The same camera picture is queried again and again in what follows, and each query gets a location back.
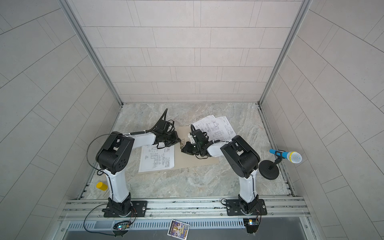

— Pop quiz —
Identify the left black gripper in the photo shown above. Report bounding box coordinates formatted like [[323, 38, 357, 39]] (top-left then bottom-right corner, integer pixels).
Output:
[[161, 130, 183, 147]]

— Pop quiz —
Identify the beige cardboard folder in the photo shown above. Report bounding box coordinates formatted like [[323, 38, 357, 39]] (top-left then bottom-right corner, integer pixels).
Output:
[[172, 126, 219, 170]]

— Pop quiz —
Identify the printed drawing sheet top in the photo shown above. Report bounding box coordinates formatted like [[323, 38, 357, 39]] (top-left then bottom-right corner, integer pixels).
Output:
[[139, 145, 175, 173]]

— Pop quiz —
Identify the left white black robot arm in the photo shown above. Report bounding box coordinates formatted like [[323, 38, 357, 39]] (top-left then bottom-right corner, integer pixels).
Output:
[[93, 109, 181, 217]]

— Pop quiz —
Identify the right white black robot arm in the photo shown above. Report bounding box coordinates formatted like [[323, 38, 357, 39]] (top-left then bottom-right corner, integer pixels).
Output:
[[182, 125, 267, 216]]

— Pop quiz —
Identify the metal folder clip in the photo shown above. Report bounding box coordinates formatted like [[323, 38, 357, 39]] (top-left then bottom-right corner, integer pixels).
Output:
[[180, 139, 186, 149]]

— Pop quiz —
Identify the stack of printed sheets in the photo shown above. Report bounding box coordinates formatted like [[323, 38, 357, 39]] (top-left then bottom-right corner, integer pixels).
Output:
[[193, 115, 237, 142]]

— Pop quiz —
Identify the colourful picture card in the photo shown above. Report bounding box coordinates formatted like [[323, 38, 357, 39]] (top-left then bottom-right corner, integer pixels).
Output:
[[167, 220, 190, 240]]

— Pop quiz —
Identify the yellow cylinder block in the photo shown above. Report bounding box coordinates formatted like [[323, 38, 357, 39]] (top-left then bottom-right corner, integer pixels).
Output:
[[96, 182, 108, 191]]

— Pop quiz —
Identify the left green circuit board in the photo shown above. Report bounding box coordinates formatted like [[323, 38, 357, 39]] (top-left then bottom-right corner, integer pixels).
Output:
[[113, 221, 131, 231]]

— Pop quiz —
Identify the right circuit board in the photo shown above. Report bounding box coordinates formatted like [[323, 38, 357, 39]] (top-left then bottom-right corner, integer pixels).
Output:
[[243, 218, 260, 234]]

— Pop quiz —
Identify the blue yellow toy microphone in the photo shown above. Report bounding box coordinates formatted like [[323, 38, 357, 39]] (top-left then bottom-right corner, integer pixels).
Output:
[[269, 149, 303, 164]]

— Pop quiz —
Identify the aluminium mounting rail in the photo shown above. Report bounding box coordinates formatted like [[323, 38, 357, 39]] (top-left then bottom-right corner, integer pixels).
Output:
[[59, 196, 311, 221]]

